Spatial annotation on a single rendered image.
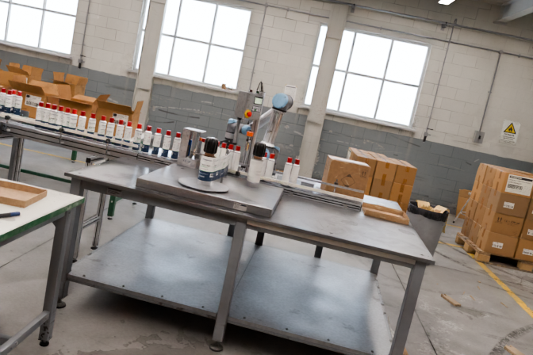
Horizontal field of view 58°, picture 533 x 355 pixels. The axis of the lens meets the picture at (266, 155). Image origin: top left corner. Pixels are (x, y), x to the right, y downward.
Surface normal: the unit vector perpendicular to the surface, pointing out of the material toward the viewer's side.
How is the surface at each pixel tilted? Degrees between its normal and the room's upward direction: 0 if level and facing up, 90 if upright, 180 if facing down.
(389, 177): 91
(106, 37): 90
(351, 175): 90
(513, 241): 89
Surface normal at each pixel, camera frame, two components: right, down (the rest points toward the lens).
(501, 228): -0.07, 0.16
